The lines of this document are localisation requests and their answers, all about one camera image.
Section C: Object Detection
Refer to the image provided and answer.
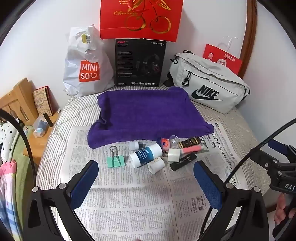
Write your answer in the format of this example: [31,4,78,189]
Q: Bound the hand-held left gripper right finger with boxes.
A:
[193,160,270,241]

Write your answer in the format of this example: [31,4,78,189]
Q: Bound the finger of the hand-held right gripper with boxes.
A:
[268,138,296,158]
[250,149,280,169]

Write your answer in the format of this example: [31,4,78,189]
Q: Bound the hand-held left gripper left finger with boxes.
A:
[22,160,100,241]

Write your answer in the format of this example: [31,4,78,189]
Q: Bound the black stick-shaped case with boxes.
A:
[170,152,197,171]

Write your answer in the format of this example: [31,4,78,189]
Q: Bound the green binder clip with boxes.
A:
[106,146,125,168]

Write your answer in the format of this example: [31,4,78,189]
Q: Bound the pink highlighter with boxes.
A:
[180,145,205,154]

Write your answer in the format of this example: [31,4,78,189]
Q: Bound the white charger cube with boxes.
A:
[167,148,184,162]

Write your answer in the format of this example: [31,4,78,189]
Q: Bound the brown and gold bottle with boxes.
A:
[178,137,203,149]

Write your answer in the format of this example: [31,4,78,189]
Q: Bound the white tape roll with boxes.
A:
[147,157,165,174]

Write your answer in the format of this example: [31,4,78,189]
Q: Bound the blue and orange round tin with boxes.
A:
[159,137,171,151]

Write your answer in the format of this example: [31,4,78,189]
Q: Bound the white and blue balm bottle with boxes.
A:
[129,143,163,168]

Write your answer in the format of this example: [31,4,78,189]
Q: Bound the person's right hand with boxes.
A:
[274,193,289,225]

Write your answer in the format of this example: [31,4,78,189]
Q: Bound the newspaper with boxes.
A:
[62,120,251,241]

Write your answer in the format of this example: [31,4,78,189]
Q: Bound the clear plastic box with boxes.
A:
[32,116,50,138]

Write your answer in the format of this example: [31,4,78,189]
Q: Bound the small black device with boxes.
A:
[43,113,54,127]

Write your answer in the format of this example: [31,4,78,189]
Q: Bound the pink cloth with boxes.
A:
[0,160,18,204]

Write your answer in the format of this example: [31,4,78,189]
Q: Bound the purple towel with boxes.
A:
[87,86,214,149]

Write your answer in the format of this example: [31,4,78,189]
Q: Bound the white dotted cloth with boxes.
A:
[0,118,23,163]

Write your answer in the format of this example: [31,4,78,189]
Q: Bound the patterned notebook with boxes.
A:
[32,86,54,116]

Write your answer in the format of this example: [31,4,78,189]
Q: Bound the grey waist bag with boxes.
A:
[163,50,251,114]

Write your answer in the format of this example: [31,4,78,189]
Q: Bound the wooden bedside cabinet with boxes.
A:
[0,77,62,158]

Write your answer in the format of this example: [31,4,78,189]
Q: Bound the wooden headboard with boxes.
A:
[239,0,258,79]

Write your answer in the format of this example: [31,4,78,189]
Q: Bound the black headset box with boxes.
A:
[115,38,167,87]

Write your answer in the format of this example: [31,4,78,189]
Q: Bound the white plastic shopping bag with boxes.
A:
[63,24,116,97]

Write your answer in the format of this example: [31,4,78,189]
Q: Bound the red gift bag gold cherries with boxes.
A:
[100,0,184,42]

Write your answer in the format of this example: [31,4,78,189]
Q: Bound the red paper bag white handles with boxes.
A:
[202,36,243,76]

